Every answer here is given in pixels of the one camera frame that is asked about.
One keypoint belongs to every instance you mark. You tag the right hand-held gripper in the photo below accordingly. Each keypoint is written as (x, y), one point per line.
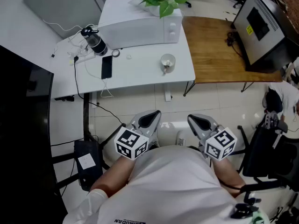
(220, 144)

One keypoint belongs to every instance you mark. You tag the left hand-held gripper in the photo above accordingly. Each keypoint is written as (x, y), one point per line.
(130, 143)

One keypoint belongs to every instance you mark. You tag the white mug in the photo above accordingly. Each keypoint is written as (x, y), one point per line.
(170, 65)

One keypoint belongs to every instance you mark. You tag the person's right forearm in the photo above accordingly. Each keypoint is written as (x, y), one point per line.
(227, 174)

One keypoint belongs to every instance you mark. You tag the person's left forearm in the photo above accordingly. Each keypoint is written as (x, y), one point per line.
(112, 176)

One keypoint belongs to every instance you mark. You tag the person's left white shoe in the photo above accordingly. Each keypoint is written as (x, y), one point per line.
(154, 143)

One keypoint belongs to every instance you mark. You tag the person's white shoe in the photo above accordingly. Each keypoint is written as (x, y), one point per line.
(180, 139)
(154, 143)

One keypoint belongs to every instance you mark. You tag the person's right white shoe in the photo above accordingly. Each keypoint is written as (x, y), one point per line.
(180, 139)

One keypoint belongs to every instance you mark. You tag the black hairpin table leg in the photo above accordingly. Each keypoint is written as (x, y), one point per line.
(245, 87)
(188, 88)

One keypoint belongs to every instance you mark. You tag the white desk leg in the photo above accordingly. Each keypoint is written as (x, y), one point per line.
(167, 92)

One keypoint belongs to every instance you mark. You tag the black metal stand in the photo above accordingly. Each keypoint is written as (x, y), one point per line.
(86, 115)

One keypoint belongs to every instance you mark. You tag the black floor box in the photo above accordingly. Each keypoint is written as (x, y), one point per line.
(90, 146)

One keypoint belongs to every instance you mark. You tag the person's white shirt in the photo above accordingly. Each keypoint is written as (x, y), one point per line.
(172, 183)

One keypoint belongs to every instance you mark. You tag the black smartphone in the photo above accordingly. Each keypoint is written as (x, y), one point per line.
(106, 67)

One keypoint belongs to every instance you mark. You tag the small white cap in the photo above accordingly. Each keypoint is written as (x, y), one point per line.
(129, 57)

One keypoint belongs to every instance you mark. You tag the black office chair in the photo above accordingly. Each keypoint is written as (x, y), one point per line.
(268, 155)

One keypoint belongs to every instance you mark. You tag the tape roll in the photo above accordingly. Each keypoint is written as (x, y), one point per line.
(112, 53)

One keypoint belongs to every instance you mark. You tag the black desk controller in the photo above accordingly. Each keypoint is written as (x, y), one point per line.
(64, 99)

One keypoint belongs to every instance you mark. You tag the white power strip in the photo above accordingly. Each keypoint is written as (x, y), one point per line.
(86, 58)

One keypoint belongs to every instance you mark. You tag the black blender bottle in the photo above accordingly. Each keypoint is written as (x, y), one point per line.
(95, 42)

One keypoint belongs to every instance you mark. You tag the black clip-on device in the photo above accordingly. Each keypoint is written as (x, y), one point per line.
(245, 210)

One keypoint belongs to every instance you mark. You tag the white microwave oven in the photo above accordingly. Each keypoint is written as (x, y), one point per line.
(140, 27)

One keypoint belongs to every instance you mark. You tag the grey backed monitor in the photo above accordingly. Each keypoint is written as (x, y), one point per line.
(268, 45)

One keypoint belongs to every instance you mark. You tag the large black screen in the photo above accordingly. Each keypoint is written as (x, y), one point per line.
(23, 125)

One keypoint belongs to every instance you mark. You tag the grey cabinet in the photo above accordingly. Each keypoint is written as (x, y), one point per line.
(65, 6)

